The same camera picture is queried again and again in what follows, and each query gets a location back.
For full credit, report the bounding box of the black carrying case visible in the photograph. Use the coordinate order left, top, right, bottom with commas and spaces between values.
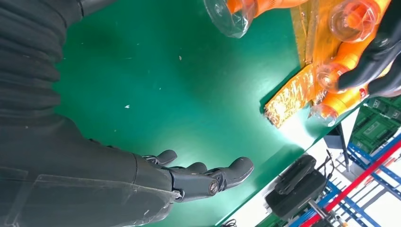
265, 170, 329, 220

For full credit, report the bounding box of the blue metal shelving rack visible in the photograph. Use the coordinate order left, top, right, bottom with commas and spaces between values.
288, 133, 401, 227

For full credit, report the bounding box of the dark tablet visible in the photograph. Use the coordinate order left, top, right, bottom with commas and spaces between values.
323, 123, 351, 173

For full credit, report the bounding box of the yellow plastic film mat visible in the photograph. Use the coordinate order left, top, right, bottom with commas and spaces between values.
264, 0, 349, 129

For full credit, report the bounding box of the black handheld controller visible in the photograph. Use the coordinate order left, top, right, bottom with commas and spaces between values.
274, 154, 318, 195

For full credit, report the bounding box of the white table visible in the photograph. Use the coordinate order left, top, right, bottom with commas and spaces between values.
224, 108, 361, 227

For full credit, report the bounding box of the green plastic crate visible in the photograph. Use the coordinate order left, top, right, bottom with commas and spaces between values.
349, 95, 401, 155

